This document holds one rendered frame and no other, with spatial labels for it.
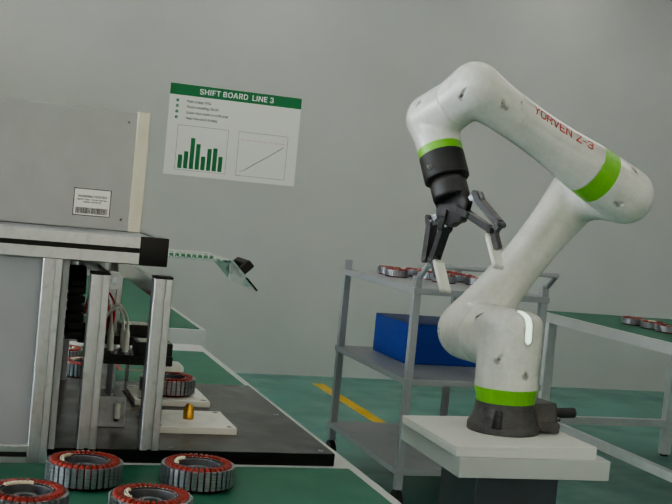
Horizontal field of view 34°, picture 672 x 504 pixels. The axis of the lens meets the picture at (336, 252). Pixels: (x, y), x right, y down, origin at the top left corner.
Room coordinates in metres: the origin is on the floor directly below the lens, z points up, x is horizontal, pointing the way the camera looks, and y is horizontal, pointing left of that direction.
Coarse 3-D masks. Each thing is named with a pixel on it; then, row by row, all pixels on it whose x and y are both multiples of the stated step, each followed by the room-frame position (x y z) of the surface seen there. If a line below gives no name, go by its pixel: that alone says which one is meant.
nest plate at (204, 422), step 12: (168, 420) 1.96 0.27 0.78; (180, 420) 1.97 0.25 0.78; (192, 420) 1.98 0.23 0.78; (204, 420) 1.99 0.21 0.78; (216, 420) 2.00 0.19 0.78; (228, 420) 2.01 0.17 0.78; (168, 432) 1.91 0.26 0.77; (180, 432) 1.92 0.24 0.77; (192, 432) 1.92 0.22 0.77; (204, 432) 1.93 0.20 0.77; (216, 432) 1.94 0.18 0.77; (228, 432) 1.94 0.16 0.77
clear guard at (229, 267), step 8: (168, 256) 2.17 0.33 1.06; (176, 256) 2.17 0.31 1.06; (184, 256) 2.18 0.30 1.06; (192, 256) 2.21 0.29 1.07; (200, 256) 2.23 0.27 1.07; (208, 256) 2.26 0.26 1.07; (216, 256) 2.29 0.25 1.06; (224, 264) 2.33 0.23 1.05; (232, 264) 2.22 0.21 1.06; (224, 272) 2.43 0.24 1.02; (232, 272) 2.31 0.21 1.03; (240, 272) 2.21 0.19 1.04; (232, 280) 2.42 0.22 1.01; (240, 280) 2.30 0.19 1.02; (248, 280) 2.22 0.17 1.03
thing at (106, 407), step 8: (104, 392) 1.95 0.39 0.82; (120, 392) 1.96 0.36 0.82; (104, 400) 1.91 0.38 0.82; (112, 400) 1.92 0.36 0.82; (120, 400) 1.92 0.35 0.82; (104, 408) 1.91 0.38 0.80; (112, 408) 1.92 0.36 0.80; (120, 408) 1.92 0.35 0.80; (104, 416) 1.91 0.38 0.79; (112, 416) 1.92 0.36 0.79; (120, 416) 1.92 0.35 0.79; (104, 424) 1.91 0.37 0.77; (112, 424) 1.92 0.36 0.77; (120, 424) 1.92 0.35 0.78
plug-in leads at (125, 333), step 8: (120, 304) 1.93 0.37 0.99; (112, 312) 1.93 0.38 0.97; (120, 312) 1.97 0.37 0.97; (112, 320) 1.93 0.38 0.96; (128, 320) 1.93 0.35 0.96; (112, 328) 1.93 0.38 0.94; (128, 328) 1.93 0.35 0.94; (112, 336) 1.93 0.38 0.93; (120, 336) 1.97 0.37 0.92; (128, 336) 1.93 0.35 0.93; (112, 344) 1.93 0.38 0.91; (120, 344) 1.97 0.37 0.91; (128, 344) 1.93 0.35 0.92; (128, 352) 1.93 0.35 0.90
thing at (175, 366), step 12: (132, 348) 1.99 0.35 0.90; (144, 348) 1.94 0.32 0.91; (168, 348) 1.95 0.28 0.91; (108, 360) 1.91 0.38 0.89; (120, 360) 1.92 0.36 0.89; (132, 360) 1.93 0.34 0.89; (144, 360) 1.93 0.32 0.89; (168, 360) 1.95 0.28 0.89; (108, 372) 1.97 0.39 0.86; (108, 384) 1.95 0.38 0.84
